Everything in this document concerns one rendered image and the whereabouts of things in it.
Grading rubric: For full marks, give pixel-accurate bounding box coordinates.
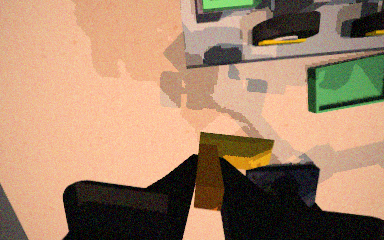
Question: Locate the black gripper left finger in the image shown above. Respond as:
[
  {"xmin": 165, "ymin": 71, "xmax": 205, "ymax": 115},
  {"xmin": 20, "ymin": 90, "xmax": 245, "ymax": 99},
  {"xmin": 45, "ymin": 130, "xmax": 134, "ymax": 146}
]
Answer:
[{"xmin": 63, "ymin": 154, "xmax": 198, "ymax": 240}]

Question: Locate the yellow wheel chock with orange handle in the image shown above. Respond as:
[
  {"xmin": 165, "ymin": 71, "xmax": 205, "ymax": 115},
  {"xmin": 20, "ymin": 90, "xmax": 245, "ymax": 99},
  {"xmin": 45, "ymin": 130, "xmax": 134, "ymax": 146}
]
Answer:
[{"xmin": 194, "ymin": 132, "xmax": 275, "ymax": 211}]

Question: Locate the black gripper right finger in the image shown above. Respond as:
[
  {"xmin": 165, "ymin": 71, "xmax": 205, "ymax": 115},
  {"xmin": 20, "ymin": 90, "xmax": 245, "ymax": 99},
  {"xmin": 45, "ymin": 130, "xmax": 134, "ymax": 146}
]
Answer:
[{"xmin": 219, "ymin": 157, "xmax": 384, "ymax": 240}]

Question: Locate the green tray floor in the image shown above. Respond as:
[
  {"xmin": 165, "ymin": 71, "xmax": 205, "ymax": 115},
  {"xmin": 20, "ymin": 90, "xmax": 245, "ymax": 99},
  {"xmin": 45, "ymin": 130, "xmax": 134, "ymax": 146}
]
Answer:
[{"xmin": 319, "ymin": 58, "xmax": 384, "ymax": 108}]

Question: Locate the green tray rim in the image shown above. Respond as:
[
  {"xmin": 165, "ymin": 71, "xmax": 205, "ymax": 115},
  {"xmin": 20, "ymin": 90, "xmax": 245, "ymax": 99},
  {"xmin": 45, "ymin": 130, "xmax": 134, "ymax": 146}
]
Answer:
[{"xmin": 307, "ymin": 54, "xmax": 384, "ymax": 114}]

